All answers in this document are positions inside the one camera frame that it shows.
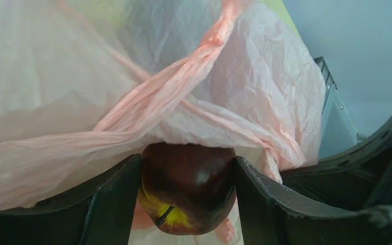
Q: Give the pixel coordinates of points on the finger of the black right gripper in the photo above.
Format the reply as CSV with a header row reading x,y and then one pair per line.
x,y
357,178

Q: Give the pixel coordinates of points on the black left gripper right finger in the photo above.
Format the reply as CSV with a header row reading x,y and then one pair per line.
x,y
271,213

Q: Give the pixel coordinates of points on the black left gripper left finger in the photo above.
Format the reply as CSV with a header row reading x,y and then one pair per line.
x,y
97,211

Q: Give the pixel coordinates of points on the dark red fake apple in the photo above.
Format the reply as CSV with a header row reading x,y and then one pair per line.
x,y
187,189

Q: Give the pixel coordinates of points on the pink plastic bag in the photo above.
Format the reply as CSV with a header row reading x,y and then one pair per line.
x,y
84,84

